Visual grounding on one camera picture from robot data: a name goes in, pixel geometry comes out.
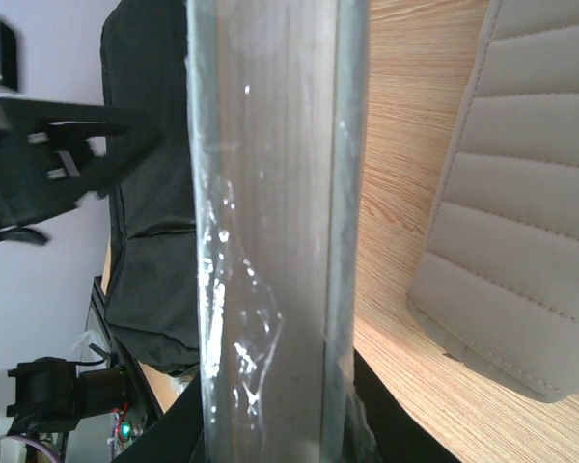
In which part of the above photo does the black student bag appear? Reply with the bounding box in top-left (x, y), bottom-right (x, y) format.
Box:
top-left (100, 1), bottom-right (199, 377)

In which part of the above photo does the grey book with G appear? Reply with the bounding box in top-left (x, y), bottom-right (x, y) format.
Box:
top-left (186, 1), bottom-right (378, 462)

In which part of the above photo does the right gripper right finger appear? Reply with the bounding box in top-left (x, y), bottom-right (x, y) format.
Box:
top-left (354, 356), bottom-right (459, 462)

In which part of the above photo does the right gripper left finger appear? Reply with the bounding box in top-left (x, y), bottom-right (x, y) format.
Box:
top-left (114, 375), bottom-right (207, 463)

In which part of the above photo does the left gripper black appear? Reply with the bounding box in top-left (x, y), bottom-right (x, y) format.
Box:
top-left (0, 97), bottom-right (162, 246)

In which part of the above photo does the beige pencil case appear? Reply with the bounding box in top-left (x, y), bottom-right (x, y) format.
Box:
top-left (406, 1), bottom-right (579, 402)

